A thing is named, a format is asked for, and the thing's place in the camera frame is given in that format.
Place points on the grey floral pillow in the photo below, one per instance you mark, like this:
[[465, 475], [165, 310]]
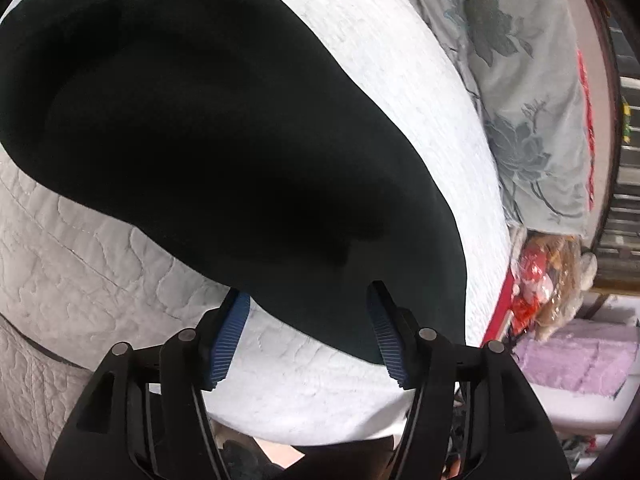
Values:
[[525, 85]]

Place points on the white quilted blanket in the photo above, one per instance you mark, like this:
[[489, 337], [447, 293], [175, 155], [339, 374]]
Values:
[[400, 85]]

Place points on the person's dark clothing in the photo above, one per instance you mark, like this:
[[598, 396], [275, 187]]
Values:
[[310, 462]]

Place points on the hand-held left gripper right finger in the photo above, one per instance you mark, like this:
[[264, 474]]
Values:
[[387, 340]]

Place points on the purple fluffy cloth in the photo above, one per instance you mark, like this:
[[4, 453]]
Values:
[[575, 355]]

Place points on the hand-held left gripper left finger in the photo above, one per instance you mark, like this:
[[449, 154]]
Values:
[[227, 340]]

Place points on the plastic bag of plush toys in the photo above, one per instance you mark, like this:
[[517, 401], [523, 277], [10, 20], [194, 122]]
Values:
[[540, 280]]

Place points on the black pants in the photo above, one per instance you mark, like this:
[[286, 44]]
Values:
[[200, 135]]

